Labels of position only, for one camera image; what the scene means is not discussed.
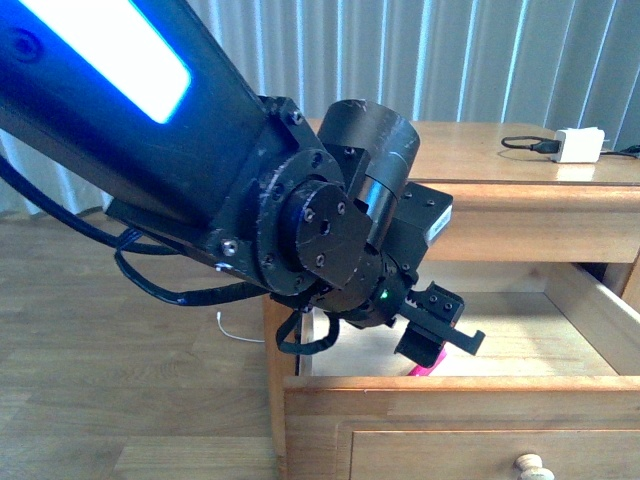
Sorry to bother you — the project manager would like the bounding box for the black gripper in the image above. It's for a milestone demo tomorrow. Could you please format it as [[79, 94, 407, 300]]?
[[319, 255, 485, 367]]

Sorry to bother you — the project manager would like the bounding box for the pink highlighter marker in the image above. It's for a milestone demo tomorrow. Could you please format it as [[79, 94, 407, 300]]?
[[408, 349, 447, 377]]

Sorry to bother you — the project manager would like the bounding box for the wooden drawer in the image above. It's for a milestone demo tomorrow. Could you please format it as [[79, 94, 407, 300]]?
[[283, 262, 640, 480]]

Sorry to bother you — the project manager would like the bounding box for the wooden nightstand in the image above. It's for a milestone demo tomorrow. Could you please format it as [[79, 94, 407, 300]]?
[[266, 122, 639, 479]]

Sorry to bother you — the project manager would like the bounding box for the white charger block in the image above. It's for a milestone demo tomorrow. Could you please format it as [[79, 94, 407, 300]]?
[[551, 127, 605, 164]]

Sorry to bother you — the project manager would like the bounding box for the light blue pleated curtain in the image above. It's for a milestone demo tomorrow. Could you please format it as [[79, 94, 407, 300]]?
[[0, 0, 640, 218]]

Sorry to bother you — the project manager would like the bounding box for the black usb cable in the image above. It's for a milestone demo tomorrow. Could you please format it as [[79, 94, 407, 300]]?
[[501, 135, 640, 160]]

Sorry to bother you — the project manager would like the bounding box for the white charging cable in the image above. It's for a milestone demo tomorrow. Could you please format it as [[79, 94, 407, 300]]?
[[216, 310, 265, 344]]

